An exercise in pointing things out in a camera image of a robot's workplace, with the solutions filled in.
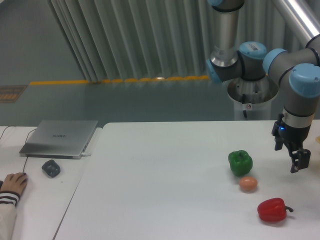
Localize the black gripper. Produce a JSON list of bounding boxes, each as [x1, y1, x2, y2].
[[271, 113, 311, 173]]

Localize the green bell pepper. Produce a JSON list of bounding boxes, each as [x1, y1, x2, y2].
[[228, 150, 253, 177]]

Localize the white striped sleeve forearm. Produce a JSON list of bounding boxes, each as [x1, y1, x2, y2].
[[0, 191, 20, 240]]

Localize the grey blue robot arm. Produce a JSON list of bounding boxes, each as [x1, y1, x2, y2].
[[206, 0, 320, 173]]

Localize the person's hand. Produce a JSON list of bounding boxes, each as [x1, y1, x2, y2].
[[0, 172, 28, 196]]

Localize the brown egg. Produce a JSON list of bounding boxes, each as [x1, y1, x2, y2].
[[238, 176, 258, 192]]

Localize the red bell pepper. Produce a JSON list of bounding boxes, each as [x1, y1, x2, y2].
[[257, 197, 294, 223]]

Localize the white usb plug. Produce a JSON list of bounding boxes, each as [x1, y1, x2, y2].
[[81, 152, 92, 157]]

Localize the grey pleated curtain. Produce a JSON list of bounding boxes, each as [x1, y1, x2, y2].
[[46, 0, 320, 83]]

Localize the silver closed laptop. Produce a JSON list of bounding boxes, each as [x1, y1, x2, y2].
[[19, 120, 98, 159]]

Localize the small black gadget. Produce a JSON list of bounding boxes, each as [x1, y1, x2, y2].
[[41, 159, 61, 178]]

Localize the black pedestal cable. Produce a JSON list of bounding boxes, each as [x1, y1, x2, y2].
[[241, 93, 248, 119]]

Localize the black mouse cable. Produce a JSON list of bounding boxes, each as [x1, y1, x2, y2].
[[0, 125, 38, 174]]

